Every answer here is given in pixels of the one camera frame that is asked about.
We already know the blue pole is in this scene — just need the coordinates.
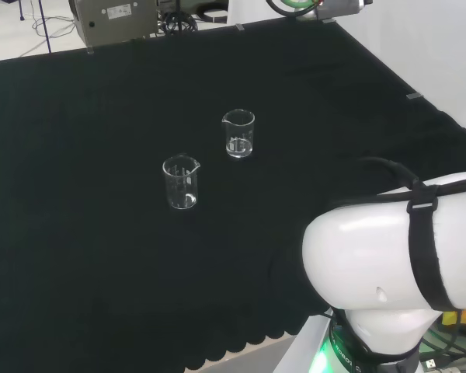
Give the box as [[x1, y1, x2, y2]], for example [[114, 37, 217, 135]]
[[37, 0, 54, 54]]

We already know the grey metal equipment box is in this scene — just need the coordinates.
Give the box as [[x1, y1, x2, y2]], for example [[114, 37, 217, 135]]
[[68, 0, 159, 47]]

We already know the black bench cloth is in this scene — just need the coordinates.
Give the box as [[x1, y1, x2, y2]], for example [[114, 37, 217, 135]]
[[0, 17, 466, 372]]

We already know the grey floor cable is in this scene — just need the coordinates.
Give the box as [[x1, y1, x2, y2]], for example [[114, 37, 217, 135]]
[[18, 0, 78, 50]]

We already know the clear glass beaker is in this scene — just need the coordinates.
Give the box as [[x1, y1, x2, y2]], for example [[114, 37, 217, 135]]
[[162, 154, 201, 211], [221, 109, 256, 159]]

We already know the black tripod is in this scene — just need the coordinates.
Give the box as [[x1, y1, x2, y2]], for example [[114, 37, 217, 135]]
[[158, 0, 198, 37]]

